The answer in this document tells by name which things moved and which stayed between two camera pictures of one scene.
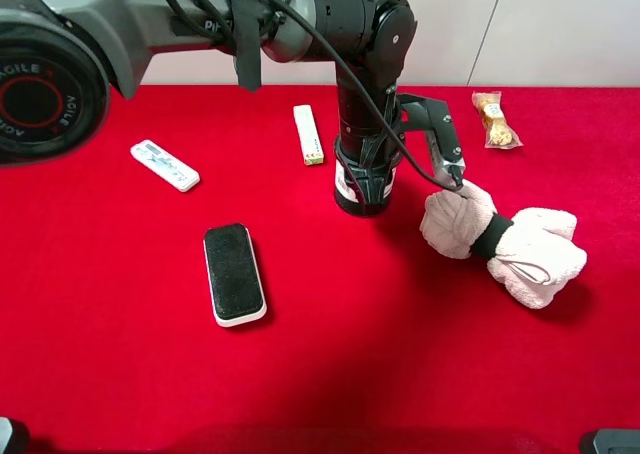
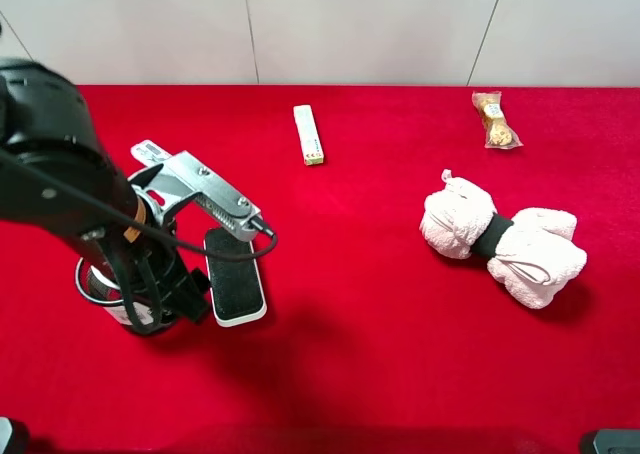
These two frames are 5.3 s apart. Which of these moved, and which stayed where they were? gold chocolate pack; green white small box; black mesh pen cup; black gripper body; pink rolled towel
Moved: black gripper body; black mesh pen cup
Stayed: gold chocolate pack; pink rolled towel; green white small box
